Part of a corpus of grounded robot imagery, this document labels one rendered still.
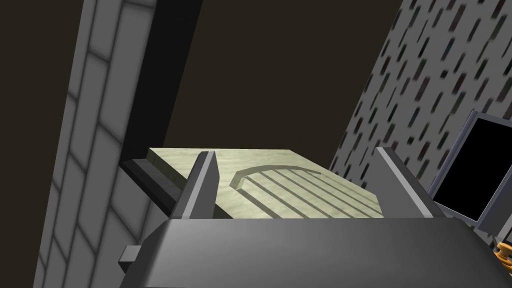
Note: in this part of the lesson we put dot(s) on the grey framed black window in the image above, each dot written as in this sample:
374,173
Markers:
476,168

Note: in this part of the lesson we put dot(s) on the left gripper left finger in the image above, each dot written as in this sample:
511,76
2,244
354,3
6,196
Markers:
200,192

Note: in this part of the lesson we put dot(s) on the pale green grooved counter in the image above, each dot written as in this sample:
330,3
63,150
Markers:
256,168

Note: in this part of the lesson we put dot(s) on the orange round thing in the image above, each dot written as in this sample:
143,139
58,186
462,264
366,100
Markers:
504,252

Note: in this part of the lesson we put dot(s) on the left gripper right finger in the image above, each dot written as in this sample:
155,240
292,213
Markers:
400,196

